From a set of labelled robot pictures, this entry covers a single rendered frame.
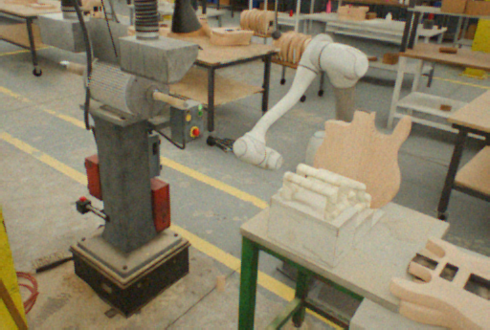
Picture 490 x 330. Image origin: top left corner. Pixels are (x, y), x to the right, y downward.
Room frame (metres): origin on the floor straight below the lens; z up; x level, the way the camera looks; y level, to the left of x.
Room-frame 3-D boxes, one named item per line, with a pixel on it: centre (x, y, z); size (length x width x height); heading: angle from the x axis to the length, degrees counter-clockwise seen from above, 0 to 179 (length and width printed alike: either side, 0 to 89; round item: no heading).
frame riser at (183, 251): (2.13, 0.64, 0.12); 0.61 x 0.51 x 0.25; 143
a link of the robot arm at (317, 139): (2.24, -0.46, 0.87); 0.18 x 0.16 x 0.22; 41
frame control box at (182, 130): (2.23, 0.37, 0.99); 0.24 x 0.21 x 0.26; 53
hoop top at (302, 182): (1.26, -0.23, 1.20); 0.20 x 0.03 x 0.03; 52
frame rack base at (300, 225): (1.30, -0.26, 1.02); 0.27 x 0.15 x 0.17; 53
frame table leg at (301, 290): (1.79, -0.35, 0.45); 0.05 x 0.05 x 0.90; 53
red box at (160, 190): (2.26, 0.54, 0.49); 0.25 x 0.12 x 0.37; 53
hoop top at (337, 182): (1.33, -0.28, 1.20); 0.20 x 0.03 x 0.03; 52
